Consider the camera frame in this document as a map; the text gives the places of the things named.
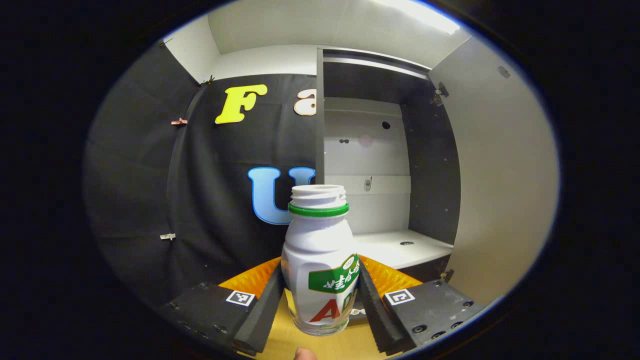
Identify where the grey cabinet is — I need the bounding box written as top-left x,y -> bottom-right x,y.
315,47 -> 463,286

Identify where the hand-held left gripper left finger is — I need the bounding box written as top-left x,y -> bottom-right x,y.
159,256 -> 287,357

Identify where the white bottle with green label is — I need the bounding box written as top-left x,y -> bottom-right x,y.
281,184 -> 362,337

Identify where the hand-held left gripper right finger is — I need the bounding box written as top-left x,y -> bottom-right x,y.
356,254 -> 486,357

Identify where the beige cabinet door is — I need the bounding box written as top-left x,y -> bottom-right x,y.
427,35 -> 560,307

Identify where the long ceiling light strip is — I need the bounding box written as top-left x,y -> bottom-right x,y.
372,0 -> 461,35

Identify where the black backdrop cloth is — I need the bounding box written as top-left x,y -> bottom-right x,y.
84,37 -> 321,306

